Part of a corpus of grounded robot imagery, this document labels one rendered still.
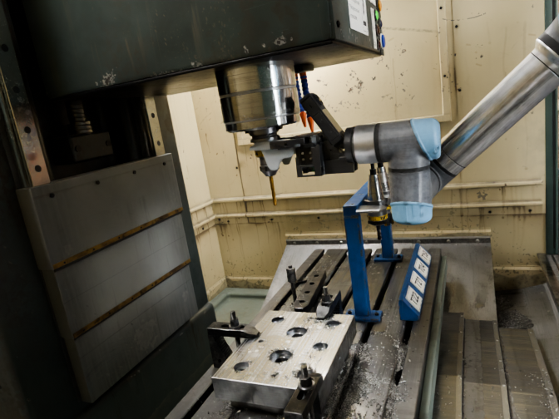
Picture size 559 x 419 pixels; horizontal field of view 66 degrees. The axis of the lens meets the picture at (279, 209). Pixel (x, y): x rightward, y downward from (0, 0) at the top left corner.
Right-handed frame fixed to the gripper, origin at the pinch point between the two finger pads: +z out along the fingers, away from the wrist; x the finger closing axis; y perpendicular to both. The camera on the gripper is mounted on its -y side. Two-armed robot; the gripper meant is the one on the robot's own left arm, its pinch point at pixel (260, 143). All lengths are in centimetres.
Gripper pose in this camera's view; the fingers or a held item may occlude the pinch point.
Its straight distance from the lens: 92.6
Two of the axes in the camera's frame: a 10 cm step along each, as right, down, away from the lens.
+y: 1.3, 9.6, 2.3
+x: 3.8, -2.6, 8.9
